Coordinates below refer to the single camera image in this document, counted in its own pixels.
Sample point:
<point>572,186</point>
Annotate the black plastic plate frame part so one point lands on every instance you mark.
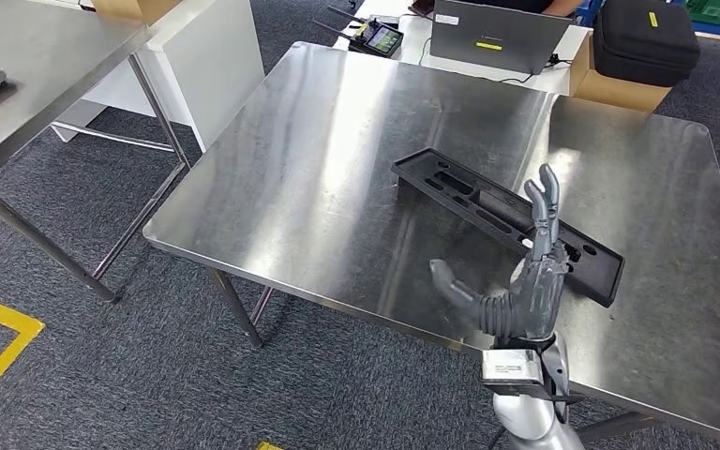
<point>459,186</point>

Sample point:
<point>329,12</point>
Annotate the stainless steel workbench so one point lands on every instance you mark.
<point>335,186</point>

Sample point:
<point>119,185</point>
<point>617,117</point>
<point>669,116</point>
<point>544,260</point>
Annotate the black remote controller with screen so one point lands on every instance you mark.
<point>385,38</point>

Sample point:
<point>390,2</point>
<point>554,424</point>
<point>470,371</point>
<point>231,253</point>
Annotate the white panel cabinet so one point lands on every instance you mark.
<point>223,74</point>

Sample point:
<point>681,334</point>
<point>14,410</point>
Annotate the yellow floor tape square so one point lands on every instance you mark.
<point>18,323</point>
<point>270,446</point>

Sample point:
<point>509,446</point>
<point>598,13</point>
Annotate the grey laptop yellow sticker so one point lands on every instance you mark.
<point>496,28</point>

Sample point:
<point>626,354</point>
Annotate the white desk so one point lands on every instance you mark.
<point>560,87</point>

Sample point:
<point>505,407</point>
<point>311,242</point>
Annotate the person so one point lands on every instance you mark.
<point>521,5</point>

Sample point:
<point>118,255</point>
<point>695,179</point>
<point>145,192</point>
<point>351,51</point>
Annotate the brown cardboard box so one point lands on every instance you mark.
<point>614,93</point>
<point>136,9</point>

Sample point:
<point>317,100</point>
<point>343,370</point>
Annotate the black zip carry case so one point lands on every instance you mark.
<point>646,43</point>

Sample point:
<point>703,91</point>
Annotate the stainless steel table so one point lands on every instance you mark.
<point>55,49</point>

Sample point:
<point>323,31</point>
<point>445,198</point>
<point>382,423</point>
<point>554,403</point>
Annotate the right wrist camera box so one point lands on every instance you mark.
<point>509,369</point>

